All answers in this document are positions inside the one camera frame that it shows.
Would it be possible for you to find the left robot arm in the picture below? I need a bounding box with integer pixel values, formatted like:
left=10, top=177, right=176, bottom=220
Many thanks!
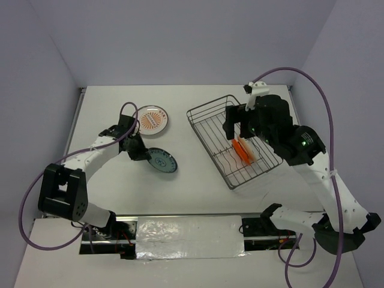
left=38, top=115, right=151, bottom=239

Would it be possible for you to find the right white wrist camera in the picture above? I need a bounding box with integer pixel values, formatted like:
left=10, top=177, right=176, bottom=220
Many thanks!
left=243, top=81, right=269, bottom=111

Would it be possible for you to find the silver tape patch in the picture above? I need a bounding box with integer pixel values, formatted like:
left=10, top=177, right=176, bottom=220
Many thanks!
left=136, top=215, right=245, bottom=260

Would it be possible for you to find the pink plate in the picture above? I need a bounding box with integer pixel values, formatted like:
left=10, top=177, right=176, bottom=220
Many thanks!
left=238, top=137, right=257, bottom=163

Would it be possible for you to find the metal wire dish rack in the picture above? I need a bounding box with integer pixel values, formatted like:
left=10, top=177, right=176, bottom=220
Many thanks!
left=187, top=95, right=283, bottom=190

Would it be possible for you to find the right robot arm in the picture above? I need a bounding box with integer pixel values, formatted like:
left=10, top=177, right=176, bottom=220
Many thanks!
left=223, top=95, right=381, bottom=254

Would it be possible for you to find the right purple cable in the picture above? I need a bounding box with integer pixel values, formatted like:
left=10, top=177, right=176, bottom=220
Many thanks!
left=251, top=67, right=344, bottom=287

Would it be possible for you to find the white plate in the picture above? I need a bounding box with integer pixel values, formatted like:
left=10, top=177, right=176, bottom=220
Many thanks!
left=132, top=105, right=169, bottom=136

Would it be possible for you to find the purple cable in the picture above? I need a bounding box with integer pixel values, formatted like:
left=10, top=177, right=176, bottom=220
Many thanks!
left=251, top=67, right=344, bottom=287
left=19, top=101, right=140, bottom=250

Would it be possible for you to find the metal mounting rail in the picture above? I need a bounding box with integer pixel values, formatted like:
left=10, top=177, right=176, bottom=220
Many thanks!
left=79, top=214, right=296, bottom=260

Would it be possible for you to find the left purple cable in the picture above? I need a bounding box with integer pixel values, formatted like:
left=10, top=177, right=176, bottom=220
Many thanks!
left=19, top=101, right=140, bottom=250

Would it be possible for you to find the green plate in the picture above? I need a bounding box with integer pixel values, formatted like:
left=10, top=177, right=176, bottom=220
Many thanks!
left=148, top=148, right=178, bottom=173

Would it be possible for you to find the orange plate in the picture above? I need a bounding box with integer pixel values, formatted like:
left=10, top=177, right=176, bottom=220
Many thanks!
left=231, top=139, right=251, bottom=166

